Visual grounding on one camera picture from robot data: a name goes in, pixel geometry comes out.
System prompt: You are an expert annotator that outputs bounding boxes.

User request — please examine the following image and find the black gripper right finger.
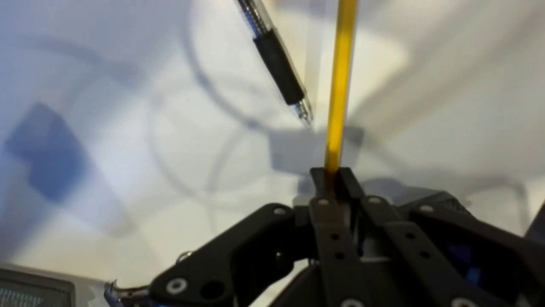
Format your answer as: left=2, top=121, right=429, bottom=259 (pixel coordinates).
left=337, top=165, right=545, bottom=307

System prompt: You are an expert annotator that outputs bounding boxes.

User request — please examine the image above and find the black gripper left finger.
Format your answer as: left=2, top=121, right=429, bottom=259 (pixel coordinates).
left=148, top=165, right=366, bottom=307

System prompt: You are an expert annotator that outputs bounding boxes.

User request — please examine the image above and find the blue keychain tag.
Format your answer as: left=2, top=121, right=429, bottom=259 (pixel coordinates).
left=102, top=281, right=124, bottom=307

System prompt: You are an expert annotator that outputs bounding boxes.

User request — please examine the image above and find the black clear ballpoint pen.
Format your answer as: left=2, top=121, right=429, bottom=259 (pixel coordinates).
left=237, top=0, right=315, bottom=128

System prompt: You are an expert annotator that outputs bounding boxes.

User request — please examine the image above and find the yellow pencil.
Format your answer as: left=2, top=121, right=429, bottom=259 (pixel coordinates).
left=322, top=0, right=361, bottom=174

